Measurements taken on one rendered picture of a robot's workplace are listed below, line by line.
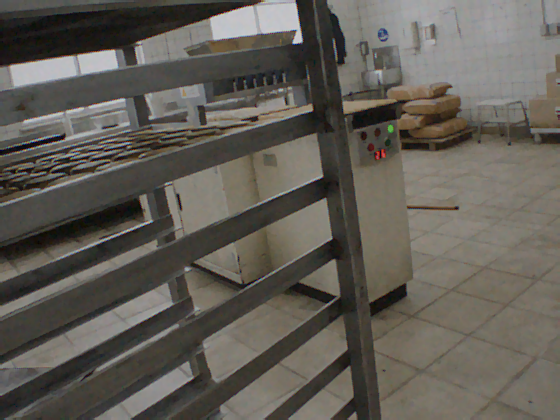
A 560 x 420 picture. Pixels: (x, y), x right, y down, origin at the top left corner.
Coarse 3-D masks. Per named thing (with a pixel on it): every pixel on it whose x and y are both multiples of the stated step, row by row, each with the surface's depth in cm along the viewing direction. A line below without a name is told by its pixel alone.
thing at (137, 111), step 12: (132, 48) 93; (120, 60) 93; (132, 60) 94; (144, 96) 96; (132, 108) 95; (144, 108) 96; (132, 120) 96; (144, 120) 97; (156, 192) 100; (156, 204) 100; (156, 216) 101; (168, 240) 103; (180, 276) 106; (180, 288) 106; (180, 324) 109; (192, 360) 111; (204, 360) 112; (192, 372) 113
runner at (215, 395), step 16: (336, 304) 74; (304, 320) 70; (320, 320) 72; (288, 336) 67; (304, 336) 69; (272, 352) 65; (288, 352) 67; (240, 368) 61; (256, 368) 63; (224, 384) 59; (240, 384) 61; (192, 400) 56; (208, 400) 57; (224, 400) 59; (176, 416) 54; (192, 416) 56
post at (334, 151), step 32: (320, 0) 63; (320, 32) 63; (320, 64) 64; (320, 96) 66; (320, 128) 67; (320, 160) 69; (352, 192) 70; (352, 224) 71; (352, 256) 71; (352, 288) 73; (352, 320) 75; (352, 352) 77; (352, 384) 79
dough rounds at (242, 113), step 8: (232, 112) 301; (240, 112) 292; (248, 112) 283; (256, 112) 278; (264, 112) 262; (272, 112) 265; (208, 120) 283; (216, 120) 277; (224, 120) 269; (240, 120) 256
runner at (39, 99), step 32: (160, 64) 50; (192, 64) 53; (224, 64) 56; (256, 64) 59; (288, 64) 63; (0, 96) 39; (32, 96) 41; (64, 96) 43; (96, 96) 45; (128, 96) 47
